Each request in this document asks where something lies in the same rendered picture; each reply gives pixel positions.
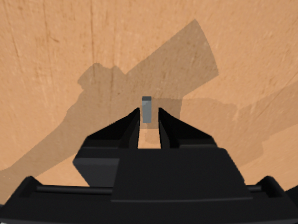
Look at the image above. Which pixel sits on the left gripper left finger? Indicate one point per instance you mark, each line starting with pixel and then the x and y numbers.
pixel 118 133

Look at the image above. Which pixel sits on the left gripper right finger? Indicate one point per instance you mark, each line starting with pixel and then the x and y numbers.
pixel 181 134

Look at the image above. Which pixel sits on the grey rod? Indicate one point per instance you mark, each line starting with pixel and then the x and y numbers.
pixel 146 108

